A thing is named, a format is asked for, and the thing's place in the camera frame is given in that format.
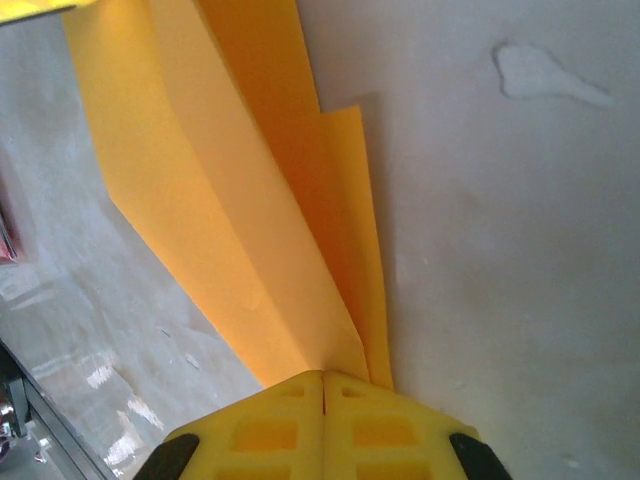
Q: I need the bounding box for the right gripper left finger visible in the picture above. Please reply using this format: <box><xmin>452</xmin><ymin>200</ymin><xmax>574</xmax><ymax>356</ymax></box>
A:
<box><xmin>142</xmin><ymin>369</ymin><xmax>327</xmax><ymax>480</ymax></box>

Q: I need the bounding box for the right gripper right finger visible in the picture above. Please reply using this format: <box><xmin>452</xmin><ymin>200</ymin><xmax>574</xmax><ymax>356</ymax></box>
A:
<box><xmin>323</xmin><ymin>369</ymin><xmax>514</xmax><ymax>480</ymax></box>

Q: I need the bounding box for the orange paper sheet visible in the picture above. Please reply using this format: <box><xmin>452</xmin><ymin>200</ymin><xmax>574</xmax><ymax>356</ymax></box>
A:
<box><xmin>60</xmin><ymin>0</ymin><xmax>395</xmax><ymax>392</ymax></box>

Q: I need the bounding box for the red cardboard box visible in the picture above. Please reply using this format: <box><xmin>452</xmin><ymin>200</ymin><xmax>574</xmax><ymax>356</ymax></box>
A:
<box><xmin>0</xmin><ymin>164</ymin><xmax>29</xmax><ymax>266</ymax></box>

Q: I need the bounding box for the wide aluminium mounting rail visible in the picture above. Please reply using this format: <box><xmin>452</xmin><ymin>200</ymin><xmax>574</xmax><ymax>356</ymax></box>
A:
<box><xmin>0</xmin><ymin>339</ymin><xmax>109</xmax><ymax>480</ymax></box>

